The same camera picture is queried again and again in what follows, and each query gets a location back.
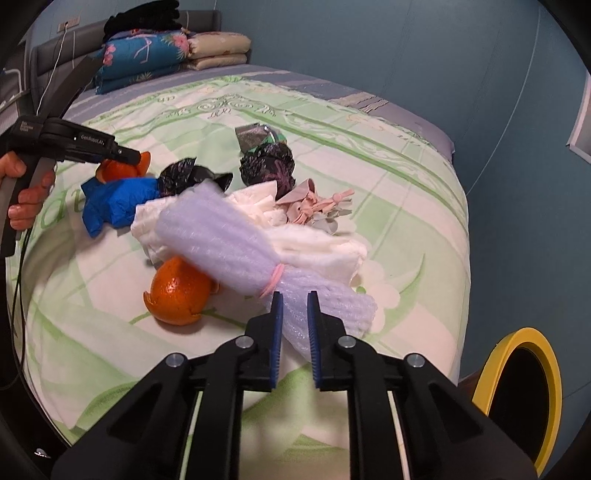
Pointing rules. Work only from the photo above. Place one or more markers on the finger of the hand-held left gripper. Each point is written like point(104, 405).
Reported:
point(92, 145)
point(76, 83)

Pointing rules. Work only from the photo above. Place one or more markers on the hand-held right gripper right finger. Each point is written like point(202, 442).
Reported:
point(314, 337)

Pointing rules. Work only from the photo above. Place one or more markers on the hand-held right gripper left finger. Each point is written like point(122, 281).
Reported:
point(277, 337)

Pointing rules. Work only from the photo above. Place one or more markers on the small orange peel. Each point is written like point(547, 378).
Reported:
point(117, 171)

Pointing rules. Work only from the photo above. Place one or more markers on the pink rubber band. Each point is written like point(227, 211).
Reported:
point(272, 279)

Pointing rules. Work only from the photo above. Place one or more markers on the blue plastic glove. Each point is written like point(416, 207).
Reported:
point(115, 198)

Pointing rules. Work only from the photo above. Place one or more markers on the white tissue bundle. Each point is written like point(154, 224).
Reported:
point(314, 249)

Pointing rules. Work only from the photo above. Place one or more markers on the small black plastic bag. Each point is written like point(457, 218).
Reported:
point(180, 175)

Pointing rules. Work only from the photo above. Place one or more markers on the large orange peel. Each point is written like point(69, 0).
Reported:
point(178, 290)

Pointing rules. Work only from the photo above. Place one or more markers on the lavender foam wrap bundle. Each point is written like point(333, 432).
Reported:
point(217, 240)

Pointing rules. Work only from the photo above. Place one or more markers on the person's left hand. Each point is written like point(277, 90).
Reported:
point(32, 203)

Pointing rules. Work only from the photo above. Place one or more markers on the blue floral pillow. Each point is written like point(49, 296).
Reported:
point(134, 55)

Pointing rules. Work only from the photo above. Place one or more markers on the black folded clothing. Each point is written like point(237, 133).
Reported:
point(143, 18)

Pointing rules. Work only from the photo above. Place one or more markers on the grey headboard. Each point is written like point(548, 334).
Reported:
point(203, 21)

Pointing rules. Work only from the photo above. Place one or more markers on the beige folded quilt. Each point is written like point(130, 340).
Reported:
point(217, 46)

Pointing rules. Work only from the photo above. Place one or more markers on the green drink carton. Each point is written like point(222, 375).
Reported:
point(251, 136)

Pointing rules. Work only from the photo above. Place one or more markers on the green patterned blanket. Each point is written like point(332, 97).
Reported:
point(369, 184)

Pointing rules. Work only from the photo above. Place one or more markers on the crumpled black plastic bag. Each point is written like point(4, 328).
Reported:
point(268, 168)

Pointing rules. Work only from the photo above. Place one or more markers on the grey striped bed sheet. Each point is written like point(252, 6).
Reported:
point(300, 81)

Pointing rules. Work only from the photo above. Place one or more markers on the window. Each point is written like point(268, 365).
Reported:
point(582, 124)

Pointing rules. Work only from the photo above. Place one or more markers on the wall socket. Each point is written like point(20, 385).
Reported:
point(68, 24)

